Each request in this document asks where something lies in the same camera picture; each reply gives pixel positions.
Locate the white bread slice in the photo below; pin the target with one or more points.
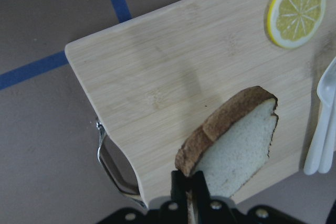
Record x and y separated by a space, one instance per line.
233 143

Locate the white plastic spoon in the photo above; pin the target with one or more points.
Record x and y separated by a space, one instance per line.
326 94

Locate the wooden cutting board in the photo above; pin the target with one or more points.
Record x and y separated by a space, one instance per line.
154 79

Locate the lemon slice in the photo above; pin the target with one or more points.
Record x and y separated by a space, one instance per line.
292 23

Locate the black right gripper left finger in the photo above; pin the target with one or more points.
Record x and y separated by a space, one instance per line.
179 200

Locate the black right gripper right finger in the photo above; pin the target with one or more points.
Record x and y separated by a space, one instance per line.
200 198

